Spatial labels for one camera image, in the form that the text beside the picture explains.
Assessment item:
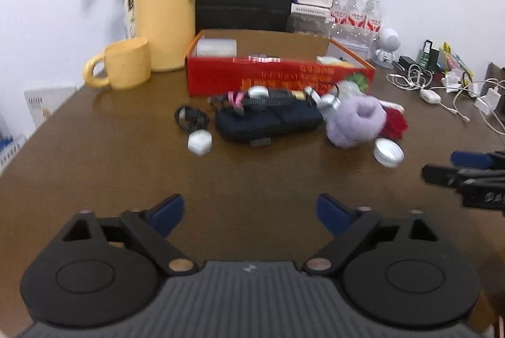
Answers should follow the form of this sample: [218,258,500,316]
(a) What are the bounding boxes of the round silver tin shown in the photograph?
[373,138,404,168]

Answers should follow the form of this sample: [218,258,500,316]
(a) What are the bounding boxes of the purple fluffy scrunchie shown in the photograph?
[326,96,387,148]

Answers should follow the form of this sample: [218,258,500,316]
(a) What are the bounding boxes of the black hair tie coil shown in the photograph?
[174,105,210,134]

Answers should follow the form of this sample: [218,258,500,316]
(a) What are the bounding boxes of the dark blue zip pouch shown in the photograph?
[215,99,324,143]

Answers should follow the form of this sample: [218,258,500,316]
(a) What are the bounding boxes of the black braided cable pink tie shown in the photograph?
[208,86,300,116]

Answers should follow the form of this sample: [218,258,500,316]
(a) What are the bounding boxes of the red fluffy scrunchie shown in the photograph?
[380,107,408,140]

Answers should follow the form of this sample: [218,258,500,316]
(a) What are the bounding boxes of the green white plastic bag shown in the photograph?
[336,73,369,100]

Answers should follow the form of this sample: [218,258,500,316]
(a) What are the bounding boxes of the white toy robot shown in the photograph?
[374,28,401,69]

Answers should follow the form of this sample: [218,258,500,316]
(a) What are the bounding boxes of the water bottle pack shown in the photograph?
[330,0,383,58]

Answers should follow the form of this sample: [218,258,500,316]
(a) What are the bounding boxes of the white desk calendar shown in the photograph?
[24,86,77,128]

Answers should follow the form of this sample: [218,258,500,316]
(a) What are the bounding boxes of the yellow ceramic mug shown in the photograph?
[82,37,152,90]

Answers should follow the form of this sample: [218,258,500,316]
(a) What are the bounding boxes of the red cardboard box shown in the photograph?
[186,29,375,96]

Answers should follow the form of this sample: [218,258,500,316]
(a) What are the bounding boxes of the white charger cables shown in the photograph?
[386,62,505,136]

